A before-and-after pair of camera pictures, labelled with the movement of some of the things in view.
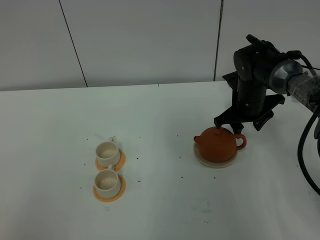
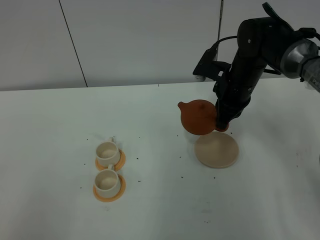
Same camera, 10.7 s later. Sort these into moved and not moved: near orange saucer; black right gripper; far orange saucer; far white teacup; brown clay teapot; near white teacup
Moved: brown clay teapot; black right gripper
Not moved: near orange saucer; far white teacup; near white teacup; far orange saucer
